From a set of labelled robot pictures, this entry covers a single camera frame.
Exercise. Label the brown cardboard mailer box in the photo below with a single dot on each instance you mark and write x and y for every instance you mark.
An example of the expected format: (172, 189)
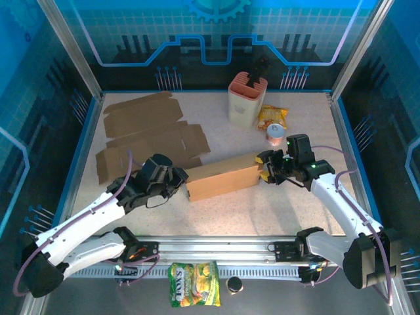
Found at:
(177, 141)
(223, 180)
(141, 115)

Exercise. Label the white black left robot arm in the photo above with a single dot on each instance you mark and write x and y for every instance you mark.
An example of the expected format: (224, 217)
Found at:
(82, 216)

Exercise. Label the pink tin can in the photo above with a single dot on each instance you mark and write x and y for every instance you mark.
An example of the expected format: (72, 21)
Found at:
(275, 134)

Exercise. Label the yellow snack bag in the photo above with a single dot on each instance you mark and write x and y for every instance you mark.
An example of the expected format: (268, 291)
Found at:
(272, 116)

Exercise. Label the cream knife block pink top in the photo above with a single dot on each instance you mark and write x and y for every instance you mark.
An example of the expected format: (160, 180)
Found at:
(243, 108)

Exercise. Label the blue table side panel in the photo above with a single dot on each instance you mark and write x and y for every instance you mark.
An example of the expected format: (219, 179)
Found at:
(346, 115)
(89, 115)

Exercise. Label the black controller board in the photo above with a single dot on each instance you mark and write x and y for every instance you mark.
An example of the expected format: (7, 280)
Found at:
(308, 274)
(128, 269)

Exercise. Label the green Fox's candy bag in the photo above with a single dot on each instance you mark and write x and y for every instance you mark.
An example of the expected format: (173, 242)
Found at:
(193, 285)

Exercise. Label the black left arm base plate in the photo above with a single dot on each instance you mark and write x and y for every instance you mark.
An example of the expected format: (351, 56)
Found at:
(151, 245)

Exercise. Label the aluminium mounting rail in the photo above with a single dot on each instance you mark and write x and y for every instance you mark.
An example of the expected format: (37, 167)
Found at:
(213, 246)

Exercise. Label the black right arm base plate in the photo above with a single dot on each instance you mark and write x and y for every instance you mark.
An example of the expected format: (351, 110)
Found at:
(285, 251)

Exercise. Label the aluminium frame post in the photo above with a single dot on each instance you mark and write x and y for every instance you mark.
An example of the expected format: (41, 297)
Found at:
(359, 49)
(73, 49)

